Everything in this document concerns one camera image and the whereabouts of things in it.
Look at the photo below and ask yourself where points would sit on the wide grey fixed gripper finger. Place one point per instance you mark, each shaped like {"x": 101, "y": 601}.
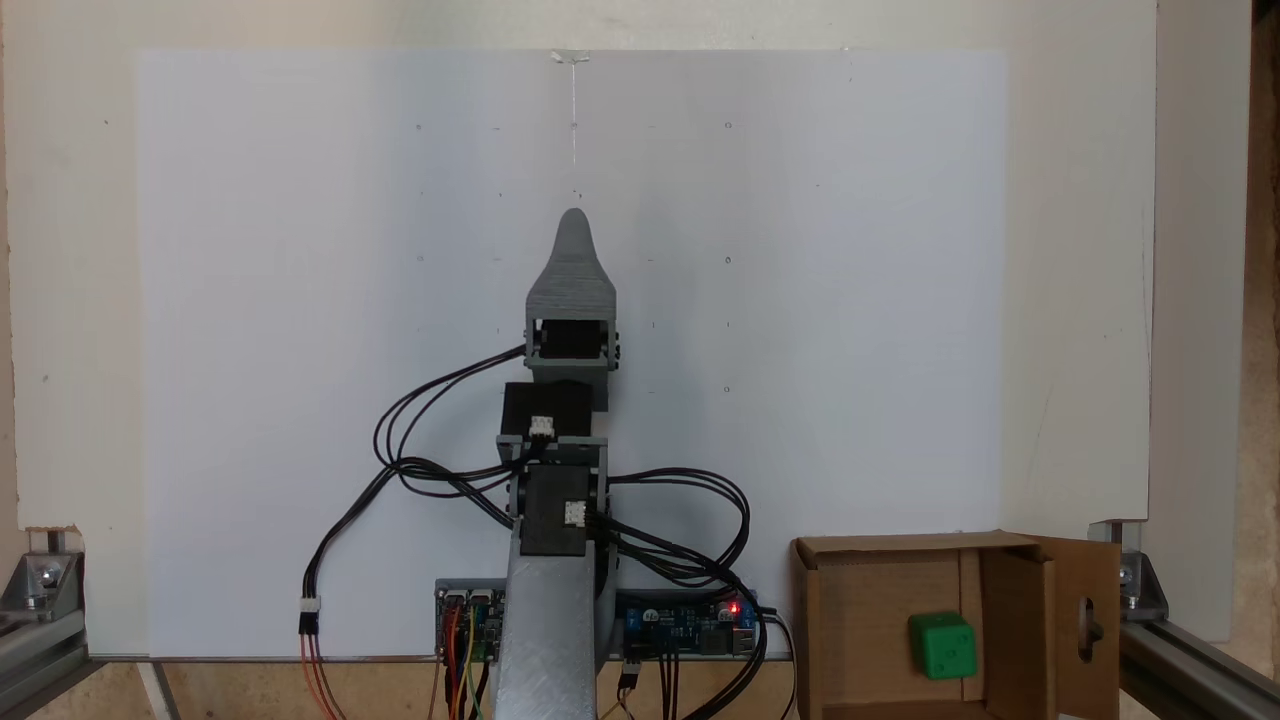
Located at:
{"x": 572, "y": 275}

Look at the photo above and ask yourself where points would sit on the green die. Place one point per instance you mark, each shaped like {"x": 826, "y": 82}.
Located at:
{"x": 943, "y": 647}

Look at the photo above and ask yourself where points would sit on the grey black Koch robot arm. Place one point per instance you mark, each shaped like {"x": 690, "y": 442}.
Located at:
{"x": 550, "y": 640}

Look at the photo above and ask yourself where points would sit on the clear tape piece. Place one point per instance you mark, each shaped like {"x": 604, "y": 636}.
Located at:
{"x": 571, "y": 56}

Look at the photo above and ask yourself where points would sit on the small controller circuit board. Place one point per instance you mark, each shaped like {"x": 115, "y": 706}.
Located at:
{"x": 482, "y": 612}

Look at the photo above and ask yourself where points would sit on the blue power circuit board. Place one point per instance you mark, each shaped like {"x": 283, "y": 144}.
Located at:
{"x": 680, "y": 630}

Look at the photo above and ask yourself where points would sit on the open cardboard box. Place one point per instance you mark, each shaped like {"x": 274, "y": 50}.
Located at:
{"x": 860, "y": 630}

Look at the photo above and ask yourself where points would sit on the metal corner bracket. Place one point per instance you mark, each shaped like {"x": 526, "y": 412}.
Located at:
{"x": 1135, "y": 580}
{"x": 45, "y": 580}

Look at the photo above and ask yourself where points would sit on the aluminium frame post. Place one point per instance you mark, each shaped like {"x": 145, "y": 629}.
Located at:
{"x": 35, "y": 655}
{"x": 1190, "y": 665}

